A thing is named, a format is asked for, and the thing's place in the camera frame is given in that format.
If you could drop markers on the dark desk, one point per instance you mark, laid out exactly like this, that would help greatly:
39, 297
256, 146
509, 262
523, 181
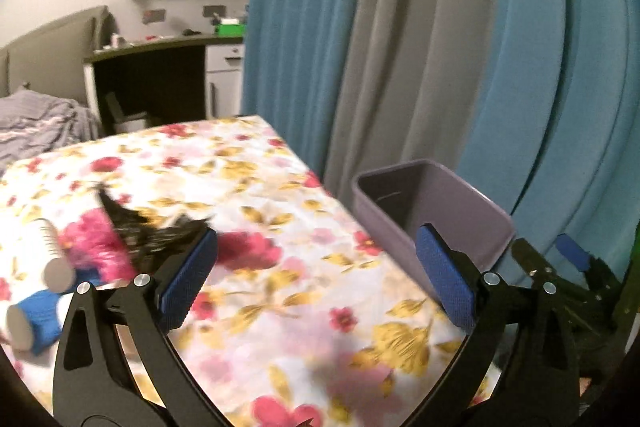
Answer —
150, 77

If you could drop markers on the floral tablecloth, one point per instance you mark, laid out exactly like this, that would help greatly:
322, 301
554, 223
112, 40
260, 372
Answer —
300, 267

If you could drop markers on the white grid paper cup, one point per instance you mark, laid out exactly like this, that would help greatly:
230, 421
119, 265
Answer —
50, 252

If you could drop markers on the small white cup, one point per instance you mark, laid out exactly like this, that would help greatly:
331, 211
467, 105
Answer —
115, 41

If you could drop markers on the pink wrapper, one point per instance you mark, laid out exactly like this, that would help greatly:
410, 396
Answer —
92, 237

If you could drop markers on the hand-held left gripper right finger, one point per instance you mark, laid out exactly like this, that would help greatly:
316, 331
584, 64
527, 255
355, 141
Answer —
445, 277

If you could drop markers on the white drawer cabinet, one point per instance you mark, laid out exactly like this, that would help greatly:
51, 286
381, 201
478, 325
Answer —
225, 77

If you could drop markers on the small black item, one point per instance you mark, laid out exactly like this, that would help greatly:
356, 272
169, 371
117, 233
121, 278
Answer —
190, 32

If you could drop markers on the black plastic bag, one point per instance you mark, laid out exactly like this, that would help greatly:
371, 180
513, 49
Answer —
145, 232

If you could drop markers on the wall socket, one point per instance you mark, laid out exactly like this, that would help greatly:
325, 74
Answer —
154, 16
214, 11

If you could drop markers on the white lidded bin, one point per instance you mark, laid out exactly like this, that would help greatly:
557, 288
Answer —
127, 117

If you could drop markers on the blue curtain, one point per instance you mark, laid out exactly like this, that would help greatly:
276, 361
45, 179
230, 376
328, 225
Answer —
300, 32
560, 82

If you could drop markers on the grey curtain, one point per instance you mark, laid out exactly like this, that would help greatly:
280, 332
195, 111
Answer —
410, 47

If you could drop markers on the grey plastic bin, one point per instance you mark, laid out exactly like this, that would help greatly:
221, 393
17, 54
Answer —
450, 207

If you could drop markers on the grey striped blanket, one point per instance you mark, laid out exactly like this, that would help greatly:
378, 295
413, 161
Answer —
40, 127

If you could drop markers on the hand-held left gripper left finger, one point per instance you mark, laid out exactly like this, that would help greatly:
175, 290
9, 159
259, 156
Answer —
187, 277

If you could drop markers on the grey padded headboard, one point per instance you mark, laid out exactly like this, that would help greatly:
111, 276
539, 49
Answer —
50, 52

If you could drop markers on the blue paper cup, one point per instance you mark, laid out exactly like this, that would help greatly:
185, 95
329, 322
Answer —
40, 319

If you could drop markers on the green box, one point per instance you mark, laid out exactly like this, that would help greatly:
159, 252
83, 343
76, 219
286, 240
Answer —
229, 29

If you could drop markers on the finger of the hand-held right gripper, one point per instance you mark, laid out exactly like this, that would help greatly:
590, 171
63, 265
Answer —
575, 254
532, 259

